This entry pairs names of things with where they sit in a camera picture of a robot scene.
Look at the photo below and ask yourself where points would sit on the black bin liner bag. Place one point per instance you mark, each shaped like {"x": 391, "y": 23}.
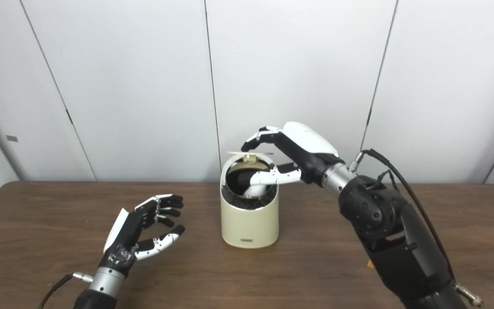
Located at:
{"x": 234, "y": 189}

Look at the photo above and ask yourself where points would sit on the white and black left hand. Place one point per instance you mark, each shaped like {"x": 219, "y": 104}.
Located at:
{"x": 125, "y": 240}

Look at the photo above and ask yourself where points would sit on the cream-colored bin body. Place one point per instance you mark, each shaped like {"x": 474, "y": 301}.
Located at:
{"x": 249, "y": 225}

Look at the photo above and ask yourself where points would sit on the round cream bin lid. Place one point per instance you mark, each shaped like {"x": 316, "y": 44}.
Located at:
{"x": 249, "y": 157}

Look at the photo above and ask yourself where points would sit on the white and black right hand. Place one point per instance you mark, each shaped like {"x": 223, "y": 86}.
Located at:
{"x": 307, "y": 146}

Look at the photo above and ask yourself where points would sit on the small grey wall label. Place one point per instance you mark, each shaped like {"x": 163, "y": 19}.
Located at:
{"x": 12, "y": 138}

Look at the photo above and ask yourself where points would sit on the small white plastic bottle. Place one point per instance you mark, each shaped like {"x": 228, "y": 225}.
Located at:
{"x": 256, "y": 190}

